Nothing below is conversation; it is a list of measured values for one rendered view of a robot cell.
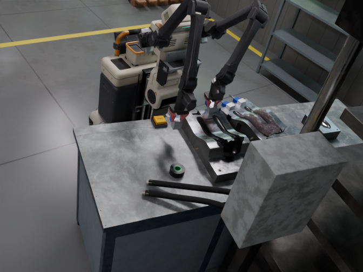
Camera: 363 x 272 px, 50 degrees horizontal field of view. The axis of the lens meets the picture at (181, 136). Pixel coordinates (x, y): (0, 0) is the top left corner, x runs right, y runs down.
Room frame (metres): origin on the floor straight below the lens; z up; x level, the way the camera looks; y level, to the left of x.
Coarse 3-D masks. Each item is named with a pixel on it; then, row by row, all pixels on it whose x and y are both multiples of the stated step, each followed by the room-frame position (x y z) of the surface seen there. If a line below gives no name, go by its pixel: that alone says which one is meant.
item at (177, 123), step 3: (177, 117) 1.74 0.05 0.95; (174, 120) 1.69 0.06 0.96; (177, 120) 1.69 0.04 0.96; (180, 120) 1.70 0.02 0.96; (171, 123) 1.70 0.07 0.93; (174, 123) 1.67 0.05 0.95; (177, 123) 1.68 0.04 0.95; (180, 123) 1.69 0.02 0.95; (171, 126) 1.69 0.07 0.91; (174, 126) 1.67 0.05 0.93; (177, 126) 1.68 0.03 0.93; (180, 126) 1.69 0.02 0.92; (174, 129) 1.68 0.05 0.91; (177, 129) 1.69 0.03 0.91
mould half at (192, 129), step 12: (192, 120) 1.82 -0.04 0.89; (204, 120) 1.85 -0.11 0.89; (192, 132) 1.73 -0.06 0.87; (204, 132) 1.74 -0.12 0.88; (216, 132) 1.77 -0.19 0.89; (192, 144) 1.70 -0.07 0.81; (204, 144) 1.61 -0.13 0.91; (216, 144) 1.60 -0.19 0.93; (204, 156) 1.58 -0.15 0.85; (216, 156) 1.58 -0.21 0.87; (240, 156) 1.64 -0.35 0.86; (216, 168) 1.50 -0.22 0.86; (228, 168) 1.52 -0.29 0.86; (216, 180) 1.45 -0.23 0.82
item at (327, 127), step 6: (306, 114) 2.22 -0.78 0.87; (324, 120) 2.21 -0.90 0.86; (330, 120) 2.22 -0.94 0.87; (324, 126) 2.16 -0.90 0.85; (330, 126) 2.15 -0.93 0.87; (336, 126) 2.16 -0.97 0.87; (324, 132) 2.06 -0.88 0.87; (330, 132) 2.08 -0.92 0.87; (336, 132) 2.11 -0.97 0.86; (330, 138) 2.09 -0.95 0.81; (336, 138) 2.12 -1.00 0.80
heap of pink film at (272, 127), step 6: (246, 114) 2.00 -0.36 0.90; (258, 114) 2.04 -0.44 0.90; (264, 114) 2.02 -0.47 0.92; (270, 114) 2.05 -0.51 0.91; (252, 120) 1.94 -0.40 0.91; (258, 120) 1.94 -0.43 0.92; (270, 120) 2.00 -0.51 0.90; (258, 126) 1.91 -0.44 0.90; (264, 126) 1.92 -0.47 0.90; (270, 126) 1.95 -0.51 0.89; (276, 126) 1.96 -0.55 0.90; (264, 132) 1.89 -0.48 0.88; (270, 132) 1.89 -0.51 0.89; (276, 132) 1.91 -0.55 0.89
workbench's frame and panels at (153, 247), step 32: (96, 224) 1.18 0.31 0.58; (128, 224) 1.07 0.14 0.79; (160, 224) 1.18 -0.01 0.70; (192, 224) 1.29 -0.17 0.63; (224, 224) 1.40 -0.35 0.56; (96, 256) 1.14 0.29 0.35; (128, 256) 1.11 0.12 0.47; (160, 256) 1.21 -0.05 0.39; (192, 256) 1.33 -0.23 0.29; (224, 256) 1.46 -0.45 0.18
